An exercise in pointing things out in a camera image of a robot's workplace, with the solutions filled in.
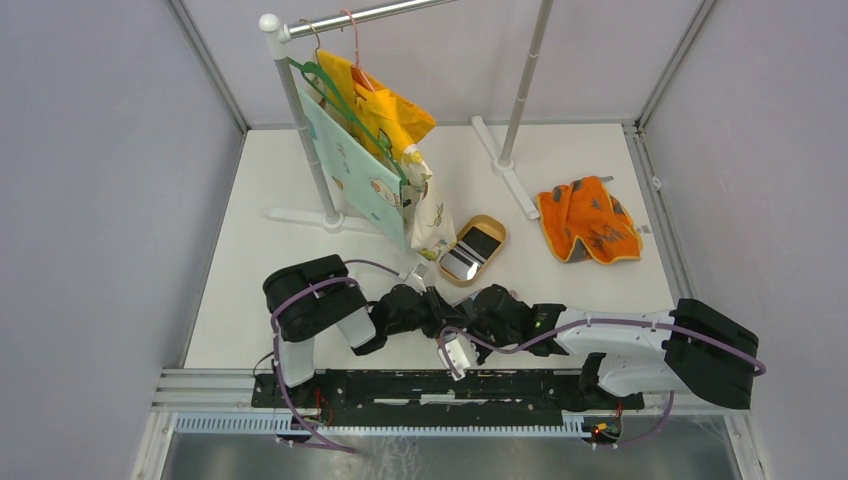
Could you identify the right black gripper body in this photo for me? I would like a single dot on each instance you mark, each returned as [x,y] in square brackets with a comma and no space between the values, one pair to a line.
[480,329]

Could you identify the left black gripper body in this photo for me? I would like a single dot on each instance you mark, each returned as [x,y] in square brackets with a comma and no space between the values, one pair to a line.
[428,315]

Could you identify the white black-striped credit card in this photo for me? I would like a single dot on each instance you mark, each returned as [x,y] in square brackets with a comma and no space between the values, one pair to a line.
[462,262]

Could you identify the yellow oval tray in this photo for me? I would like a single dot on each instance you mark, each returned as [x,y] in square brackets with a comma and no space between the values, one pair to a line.
[479,242]

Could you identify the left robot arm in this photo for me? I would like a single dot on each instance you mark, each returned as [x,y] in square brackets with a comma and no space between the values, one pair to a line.
[309,298]

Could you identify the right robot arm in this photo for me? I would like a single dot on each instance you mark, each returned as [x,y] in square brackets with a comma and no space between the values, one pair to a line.
[691,347]

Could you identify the cream printed garment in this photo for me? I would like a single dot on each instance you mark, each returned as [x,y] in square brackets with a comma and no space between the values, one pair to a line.
[430,226]

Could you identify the orange patterned cloth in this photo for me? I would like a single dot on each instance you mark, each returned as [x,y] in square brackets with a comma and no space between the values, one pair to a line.
[582,221]

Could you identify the light green printed garment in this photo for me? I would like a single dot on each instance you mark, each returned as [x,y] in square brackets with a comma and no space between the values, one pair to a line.
[367,185]

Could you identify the white metal clothes rack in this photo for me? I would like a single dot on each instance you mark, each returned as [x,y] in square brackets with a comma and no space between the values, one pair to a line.
[279,35]

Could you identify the yellow garment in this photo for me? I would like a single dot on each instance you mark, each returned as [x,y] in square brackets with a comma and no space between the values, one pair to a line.
[389,123]

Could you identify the pink clothes hanger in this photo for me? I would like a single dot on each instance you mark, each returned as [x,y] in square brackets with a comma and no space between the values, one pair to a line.
[358,46]

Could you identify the green clothes hanger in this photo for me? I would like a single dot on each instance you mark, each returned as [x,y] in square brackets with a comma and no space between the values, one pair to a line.
[323,84]

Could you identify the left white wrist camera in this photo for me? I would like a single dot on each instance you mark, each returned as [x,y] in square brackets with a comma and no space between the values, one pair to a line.
[416,278]

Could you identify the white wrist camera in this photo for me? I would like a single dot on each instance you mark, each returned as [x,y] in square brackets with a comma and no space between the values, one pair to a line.
[416,278]
[457,354]

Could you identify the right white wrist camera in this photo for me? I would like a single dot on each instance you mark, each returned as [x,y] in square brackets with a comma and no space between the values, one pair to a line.
[457,354]

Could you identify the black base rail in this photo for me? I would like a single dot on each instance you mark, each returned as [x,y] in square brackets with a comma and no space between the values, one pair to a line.
[432,398]

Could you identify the white perforated cable tray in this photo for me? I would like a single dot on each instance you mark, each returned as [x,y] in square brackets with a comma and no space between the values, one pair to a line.
[280,423]

